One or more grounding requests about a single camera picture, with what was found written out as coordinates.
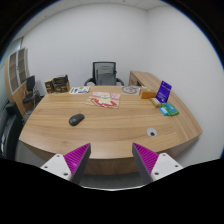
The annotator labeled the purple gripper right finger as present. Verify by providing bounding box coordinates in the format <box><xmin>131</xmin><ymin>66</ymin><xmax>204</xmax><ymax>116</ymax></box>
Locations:
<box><xmin>132</xmin><ymin>143</ymin><xmax>182</xmax><ymax>184</ymax></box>

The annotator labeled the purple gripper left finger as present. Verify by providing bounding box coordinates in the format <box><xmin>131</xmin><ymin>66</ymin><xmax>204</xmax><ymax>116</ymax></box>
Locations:
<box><xmin>41</xmin><ymin>143</ymin><xmax>91</xmax><ymax>184</ymax></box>

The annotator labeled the black computer mouse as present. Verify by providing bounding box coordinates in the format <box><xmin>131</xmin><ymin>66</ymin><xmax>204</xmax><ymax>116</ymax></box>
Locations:
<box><xmin>69</xmin><ymin>113</ymin><xmax>85</xmax><ymax>126</ymax></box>

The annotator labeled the blue small packet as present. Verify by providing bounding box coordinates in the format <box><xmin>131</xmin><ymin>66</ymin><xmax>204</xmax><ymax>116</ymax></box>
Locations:
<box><xmin>160</xmin><ymin>107</ymin><xmax>168</xmax><ymax>116</ymax></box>

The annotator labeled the green packet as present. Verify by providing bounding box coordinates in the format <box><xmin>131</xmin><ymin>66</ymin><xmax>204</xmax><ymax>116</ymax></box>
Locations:
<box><xmin>163</xmin><ymin>103</ymin><xmax>179</xmax><ymax>116</ymax></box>

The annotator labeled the orange cardboard box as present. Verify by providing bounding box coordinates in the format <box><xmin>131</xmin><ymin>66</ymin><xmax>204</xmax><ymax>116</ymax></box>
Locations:
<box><xmin>139</xmin><ymin>88</ymin><xmax>156</xmax><ymax>99</ymax></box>

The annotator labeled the black chair at left edge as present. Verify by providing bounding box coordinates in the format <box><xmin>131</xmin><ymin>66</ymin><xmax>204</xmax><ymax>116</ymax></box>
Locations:
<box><xmin>0</xmin><ymin>102</ymin><xmax>23</xmax><ymax>160</ymax></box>

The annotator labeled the red patterned placemat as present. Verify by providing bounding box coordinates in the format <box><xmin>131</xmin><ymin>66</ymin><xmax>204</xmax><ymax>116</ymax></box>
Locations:
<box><xmin>86</xmin><ymin>92</ymin><xmax>121</xmax><ymax>108</ymax></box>

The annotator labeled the white printed leaflet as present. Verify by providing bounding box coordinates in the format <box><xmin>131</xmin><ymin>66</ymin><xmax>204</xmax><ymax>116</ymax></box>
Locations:
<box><xmin>69</xmin><ymin>86</ymin><xmax>90</xmax><ymax>94</ymax></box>

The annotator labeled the purple standing card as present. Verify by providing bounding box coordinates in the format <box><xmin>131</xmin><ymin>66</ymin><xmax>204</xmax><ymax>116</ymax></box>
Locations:
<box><xmin>156</xmin><ymin>81</ymin><xmax>172</xmax><ymax>103</ymax></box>

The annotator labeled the round grey coaster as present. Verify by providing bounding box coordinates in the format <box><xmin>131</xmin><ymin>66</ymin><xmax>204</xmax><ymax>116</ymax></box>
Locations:
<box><xmin>121</xmin><ymin>86</ymin><xmax>139</xmax><ymax>94</ymax></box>

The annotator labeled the dark brown box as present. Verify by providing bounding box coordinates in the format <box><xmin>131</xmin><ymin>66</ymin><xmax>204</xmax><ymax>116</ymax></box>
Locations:
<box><xmin>53</xmin><ymin>75</ymin><xmax>70</xmax><ymax>93</ymax></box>

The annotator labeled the black side chair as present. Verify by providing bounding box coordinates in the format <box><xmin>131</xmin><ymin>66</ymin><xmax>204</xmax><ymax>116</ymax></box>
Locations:
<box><xmin>22</xmin><ymin>75</ymin><xmax>41</xmax><ymax>105</ymax></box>

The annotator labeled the small brown box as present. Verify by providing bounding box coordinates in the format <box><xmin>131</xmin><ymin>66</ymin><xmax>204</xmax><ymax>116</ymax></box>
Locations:
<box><xmin>45</xmin><ymin>79</ymin><xmax>54</xmax><ymax>93</ymax></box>

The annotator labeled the black mesh office chair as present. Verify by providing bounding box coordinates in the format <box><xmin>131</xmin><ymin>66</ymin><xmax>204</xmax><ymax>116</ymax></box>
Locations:
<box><xmin>84</xmin><ymin>61</ymin><xmax>124</xmax><ymax>86</ymax></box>

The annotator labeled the wooden bookshelf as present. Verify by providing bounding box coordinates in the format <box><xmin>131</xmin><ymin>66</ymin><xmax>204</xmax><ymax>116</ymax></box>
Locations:
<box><xmin>4</xmin><ymin>48</ymin><xmax>30</xmax><ymax>116</ymax></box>

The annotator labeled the silver cable grommet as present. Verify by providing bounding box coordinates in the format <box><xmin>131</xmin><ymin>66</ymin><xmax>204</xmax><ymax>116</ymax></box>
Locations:
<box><xmin>147</xmin><ymin>128</ymin><xmax>157</xmax><ymax>137</ymax></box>

